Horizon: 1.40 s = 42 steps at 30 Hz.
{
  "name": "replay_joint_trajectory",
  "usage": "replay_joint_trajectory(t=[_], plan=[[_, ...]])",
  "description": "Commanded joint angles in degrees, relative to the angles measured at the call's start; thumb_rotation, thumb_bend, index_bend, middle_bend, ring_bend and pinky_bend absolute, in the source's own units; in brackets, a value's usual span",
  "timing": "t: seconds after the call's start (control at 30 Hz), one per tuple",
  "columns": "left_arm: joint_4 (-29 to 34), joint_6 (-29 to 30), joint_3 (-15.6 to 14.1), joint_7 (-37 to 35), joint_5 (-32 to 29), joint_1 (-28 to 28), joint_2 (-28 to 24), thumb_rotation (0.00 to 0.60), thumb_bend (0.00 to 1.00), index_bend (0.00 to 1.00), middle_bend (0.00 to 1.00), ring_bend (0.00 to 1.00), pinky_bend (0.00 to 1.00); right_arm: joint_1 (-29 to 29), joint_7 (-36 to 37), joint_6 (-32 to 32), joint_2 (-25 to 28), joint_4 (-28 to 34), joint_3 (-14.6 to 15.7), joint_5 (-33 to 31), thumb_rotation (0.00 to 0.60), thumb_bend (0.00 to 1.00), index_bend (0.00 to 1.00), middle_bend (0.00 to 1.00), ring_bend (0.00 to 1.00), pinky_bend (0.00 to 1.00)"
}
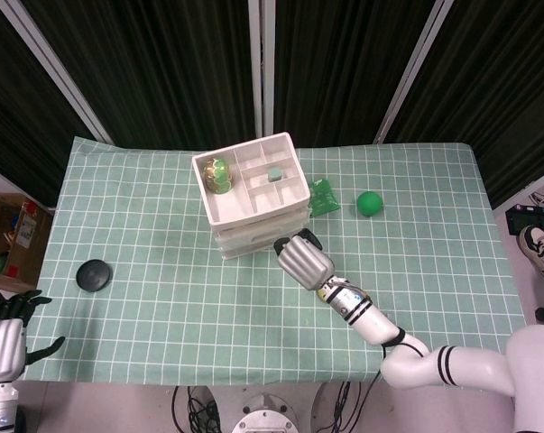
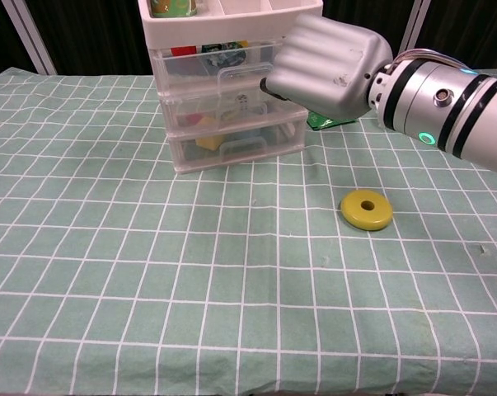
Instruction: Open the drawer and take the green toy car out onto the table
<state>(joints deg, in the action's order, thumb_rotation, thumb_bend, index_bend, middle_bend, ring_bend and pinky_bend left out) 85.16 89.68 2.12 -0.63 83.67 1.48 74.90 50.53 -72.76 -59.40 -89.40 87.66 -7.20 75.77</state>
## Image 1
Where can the white plastic compartment tray stack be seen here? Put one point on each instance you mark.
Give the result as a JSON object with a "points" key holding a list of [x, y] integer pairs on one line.
{"points": [[226, 207]]}

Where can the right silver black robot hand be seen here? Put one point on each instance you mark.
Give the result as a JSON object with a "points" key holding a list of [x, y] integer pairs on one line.
{"points": [[305, 264]]}

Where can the green ball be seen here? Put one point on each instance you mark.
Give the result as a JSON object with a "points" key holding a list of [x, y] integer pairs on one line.
{"points": [[370, 204]]}

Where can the white black sneaker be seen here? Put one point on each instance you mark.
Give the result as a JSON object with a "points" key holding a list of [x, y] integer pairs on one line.
{"points": [[540, 248]]}

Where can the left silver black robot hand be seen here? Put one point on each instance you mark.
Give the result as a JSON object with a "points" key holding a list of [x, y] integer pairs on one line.
{"points": [[3, 352]]}

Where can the green yellow round toy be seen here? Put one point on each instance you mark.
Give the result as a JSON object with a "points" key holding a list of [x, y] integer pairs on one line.
{"points": [[218, 176]]}

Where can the brown cardboard box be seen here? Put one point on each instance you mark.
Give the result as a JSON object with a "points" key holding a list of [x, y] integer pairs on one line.
{"points": [[1, 225]]}

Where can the green foil packet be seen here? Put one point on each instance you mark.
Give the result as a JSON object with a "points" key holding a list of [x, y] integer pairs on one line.
{"points": [[323, 200]]}

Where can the black electronic device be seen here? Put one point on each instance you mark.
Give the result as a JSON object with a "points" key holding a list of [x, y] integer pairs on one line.
{"points": [[526, 216]]}

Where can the green checked tablecloth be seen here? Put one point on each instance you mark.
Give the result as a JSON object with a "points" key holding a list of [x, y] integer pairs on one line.
{"points": [[163, 293]]}

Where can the white partition frame post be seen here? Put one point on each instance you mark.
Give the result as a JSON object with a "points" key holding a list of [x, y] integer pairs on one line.
{"points": [[59, 72], [411, 72], [261, 67]]}

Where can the small teal cube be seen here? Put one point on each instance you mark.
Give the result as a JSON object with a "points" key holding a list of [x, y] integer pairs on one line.
{"points": [[275, 175]]}

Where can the black round disc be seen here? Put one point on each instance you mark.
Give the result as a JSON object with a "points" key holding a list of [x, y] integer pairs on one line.
{"points": [[94, 275]]}

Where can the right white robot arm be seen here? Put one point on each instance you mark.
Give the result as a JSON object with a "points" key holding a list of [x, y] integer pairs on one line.
{"points": [[434, 365]]}

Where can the dark partition panel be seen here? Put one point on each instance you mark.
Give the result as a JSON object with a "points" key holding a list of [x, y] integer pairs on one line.
{"points": [[154, 67], [501, 90], [14, 113], [343, 67]]}

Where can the grey round robot base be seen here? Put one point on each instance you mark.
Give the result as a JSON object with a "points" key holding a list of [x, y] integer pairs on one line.
{"points": [[263, 417]]}

